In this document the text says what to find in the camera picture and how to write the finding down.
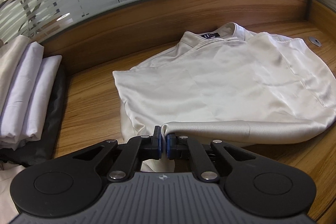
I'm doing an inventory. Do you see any grey desk cable grommet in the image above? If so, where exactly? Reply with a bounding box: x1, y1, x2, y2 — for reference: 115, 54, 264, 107
309, 36, 324, 47

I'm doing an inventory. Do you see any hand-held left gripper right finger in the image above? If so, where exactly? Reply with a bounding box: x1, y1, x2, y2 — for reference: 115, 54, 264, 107
167, 133, 273, 183

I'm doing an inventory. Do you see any white folded garment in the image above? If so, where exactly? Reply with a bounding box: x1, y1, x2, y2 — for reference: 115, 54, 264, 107
0, 41, 45, 144
16, 55, 63, 141

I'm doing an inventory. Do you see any black folded garment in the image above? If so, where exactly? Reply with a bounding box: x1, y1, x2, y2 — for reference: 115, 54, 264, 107
0, 64, 71, 169

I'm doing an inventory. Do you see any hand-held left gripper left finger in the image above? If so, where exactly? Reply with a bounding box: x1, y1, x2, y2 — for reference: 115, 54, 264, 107
58, 126, 162, 183

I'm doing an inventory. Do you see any beige satin shirt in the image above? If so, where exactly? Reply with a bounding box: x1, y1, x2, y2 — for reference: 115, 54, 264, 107
112, 22, 336, 174

